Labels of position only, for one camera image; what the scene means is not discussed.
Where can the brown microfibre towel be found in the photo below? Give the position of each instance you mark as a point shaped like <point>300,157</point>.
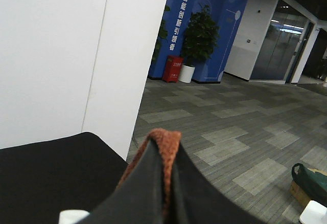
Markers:
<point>168,145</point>

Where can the green bag on box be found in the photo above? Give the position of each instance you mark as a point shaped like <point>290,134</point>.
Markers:
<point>309,184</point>

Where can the potted green plant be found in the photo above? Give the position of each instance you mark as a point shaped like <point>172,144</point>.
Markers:
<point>199,41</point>

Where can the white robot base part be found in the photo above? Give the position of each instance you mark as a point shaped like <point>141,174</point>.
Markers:
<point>314,213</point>

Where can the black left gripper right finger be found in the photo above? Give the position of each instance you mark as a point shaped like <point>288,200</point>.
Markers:
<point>196,200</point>

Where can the glass office door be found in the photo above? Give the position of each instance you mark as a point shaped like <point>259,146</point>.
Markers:
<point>283,44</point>

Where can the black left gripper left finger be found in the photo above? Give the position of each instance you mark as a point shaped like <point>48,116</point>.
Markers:
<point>140,197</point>

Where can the red fire extinguisher cabinet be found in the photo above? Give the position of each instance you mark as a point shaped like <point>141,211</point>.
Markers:
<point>172,68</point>

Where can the black table cloth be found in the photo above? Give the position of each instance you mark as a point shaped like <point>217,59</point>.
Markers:
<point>40,180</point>

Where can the blue wall banner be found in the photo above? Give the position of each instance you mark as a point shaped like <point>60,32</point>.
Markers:
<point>175,19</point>

